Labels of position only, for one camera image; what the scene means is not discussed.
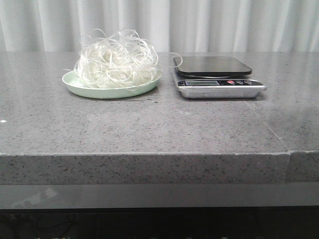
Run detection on light green round plate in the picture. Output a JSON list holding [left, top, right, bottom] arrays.
[[62, 71, 161, 99]]

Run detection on white pleated curtain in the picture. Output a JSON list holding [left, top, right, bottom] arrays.
[[0, 0, 319, 52]]

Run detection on silver black kitchen scale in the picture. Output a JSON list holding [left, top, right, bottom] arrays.
[[173, 56, 267, 99]]

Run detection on white vermicelli noodle bundle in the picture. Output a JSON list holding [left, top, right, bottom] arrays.
[[72, 29, 175, 89]]

